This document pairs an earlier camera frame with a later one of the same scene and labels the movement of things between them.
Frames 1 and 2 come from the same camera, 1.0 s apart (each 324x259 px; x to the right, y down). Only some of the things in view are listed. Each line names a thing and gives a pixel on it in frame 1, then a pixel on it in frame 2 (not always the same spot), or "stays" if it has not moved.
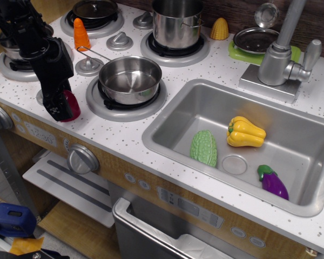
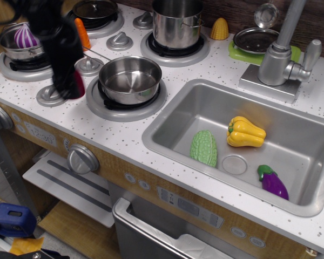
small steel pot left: [8, 42] stays
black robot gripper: [50, 62] → [63, 43]
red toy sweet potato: [73, 104] → [81, 91]
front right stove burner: [105, 108] stays
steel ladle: [267, 14] stays
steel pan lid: [255, 40] stays
